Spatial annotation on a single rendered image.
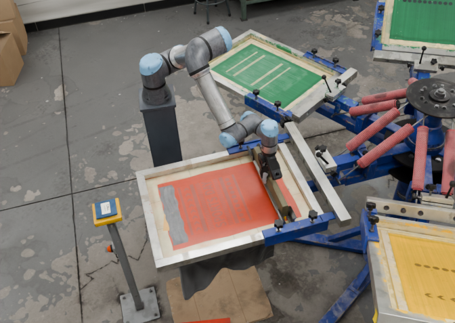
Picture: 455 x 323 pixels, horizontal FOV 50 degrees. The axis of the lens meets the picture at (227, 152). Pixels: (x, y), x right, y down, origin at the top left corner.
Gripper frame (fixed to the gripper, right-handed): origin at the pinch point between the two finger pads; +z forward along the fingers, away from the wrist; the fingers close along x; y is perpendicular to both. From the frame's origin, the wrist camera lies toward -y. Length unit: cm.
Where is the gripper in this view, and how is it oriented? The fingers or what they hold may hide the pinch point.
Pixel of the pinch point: (269, 181)
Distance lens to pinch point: 234.0
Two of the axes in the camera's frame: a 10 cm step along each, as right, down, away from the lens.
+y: -2.8, -6.7, 6.9
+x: -9.6, 2.3, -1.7
